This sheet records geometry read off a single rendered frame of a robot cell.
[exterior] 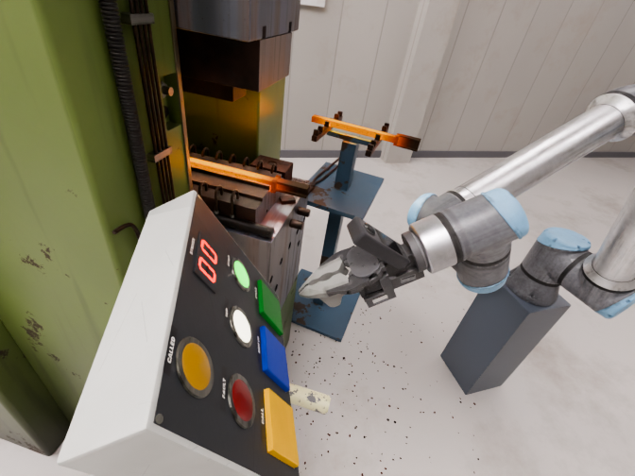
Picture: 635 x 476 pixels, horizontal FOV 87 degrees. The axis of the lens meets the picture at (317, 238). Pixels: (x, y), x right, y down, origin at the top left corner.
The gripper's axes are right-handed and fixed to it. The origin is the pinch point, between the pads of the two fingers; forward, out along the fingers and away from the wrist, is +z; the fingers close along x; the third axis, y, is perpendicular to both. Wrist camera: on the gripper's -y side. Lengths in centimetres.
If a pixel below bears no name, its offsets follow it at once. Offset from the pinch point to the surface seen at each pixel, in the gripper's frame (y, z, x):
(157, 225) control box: -21.5, 12.5, 1.0
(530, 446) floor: 147, -44, 1
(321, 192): 36, -6, 82
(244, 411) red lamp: -8.5, 6.9, -21.4
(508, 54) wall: 122, -230, 310
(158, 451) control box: -17.9, 9.1, -27.1
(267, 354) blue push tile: -2.3, 6.5, -11.4
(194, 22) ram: -38, 0, 35
